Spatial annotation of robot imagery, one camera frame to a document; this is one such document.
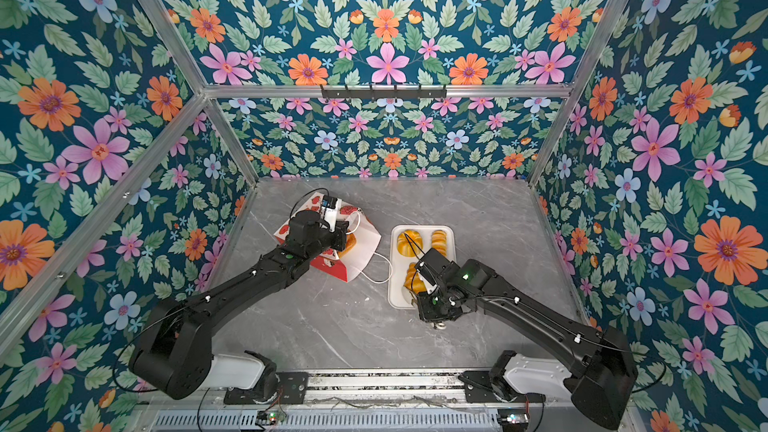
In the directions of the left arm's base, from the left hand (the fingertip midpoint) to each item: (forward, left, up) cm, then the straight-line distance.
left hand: (351, 215), depth 84 cm
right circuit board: (-48, -39, -20) cm, 65 cm away
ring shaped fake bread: (-2, -15, -16) cm, 22 cm away
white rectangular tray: (-6, -13, -20) cm, 24 cm away
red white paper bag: (+2, -1, -14) cm, 14 cm away
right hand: (-27, -18, -8) cm, 33 cm away
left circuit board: (-45, +20, -20) cm, 53 cm away
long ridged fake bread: (0, -27, -17) cm, 32 cm away
